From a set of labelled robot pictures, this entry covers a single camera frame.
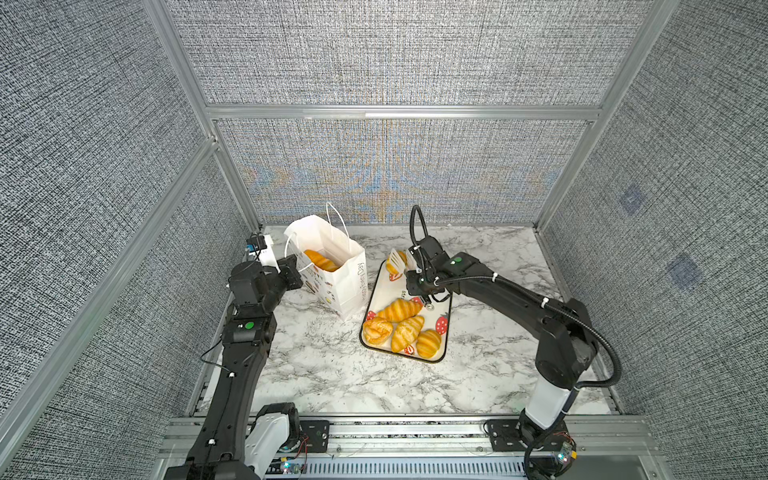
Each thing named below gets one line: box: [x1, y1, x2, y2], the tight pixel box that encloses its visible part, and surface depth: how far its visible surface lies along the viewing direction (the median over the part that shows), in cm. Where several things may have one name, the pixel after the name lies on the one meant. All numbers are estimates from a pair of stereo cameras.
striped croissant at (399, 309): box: [377, 298, 423, 323], surface depth 94 cm
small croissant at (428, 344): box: [416, 329, 441, 359], surface depth 87 cm
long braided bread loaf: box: [304, 249, 341, 271], surface depth 97 cm
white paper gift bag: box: [284, 202, 369, 320], surface depth 85 cm
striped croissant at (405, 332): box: [391, 316, 425, 353], surface depth 88 cm
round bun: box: [363, 318, 393, 345], surface depth 89 cm
